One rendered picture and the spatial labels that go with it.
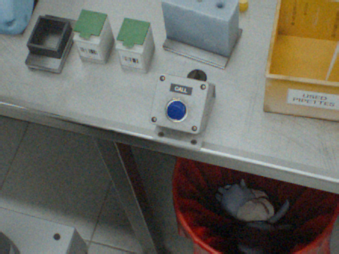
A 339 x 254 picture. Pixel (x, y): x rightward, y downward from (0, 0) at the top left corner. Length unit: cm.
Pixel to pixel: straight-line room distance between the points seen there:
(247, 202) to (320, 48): 67
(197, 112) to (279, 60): 17
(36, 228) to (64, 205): 105
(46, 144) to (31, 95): 97
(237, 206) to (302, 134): 68
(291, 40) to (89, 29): 29
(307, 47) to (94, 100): 32
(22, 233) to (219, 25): 38
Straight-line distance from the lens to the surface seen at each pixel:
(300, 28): 98
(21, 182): 193
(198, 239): 132
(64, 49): 101
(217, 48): 96
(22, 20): 72
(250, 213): 157
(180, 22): 95
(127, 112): 95
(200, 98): 87
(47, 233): 82
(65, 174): 191
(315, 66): 97
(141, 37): 93
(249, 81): 96
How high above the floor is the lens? 171
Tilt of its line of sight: 63 degrees down
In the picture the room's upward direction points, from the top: 11 degrees counter-clockwise
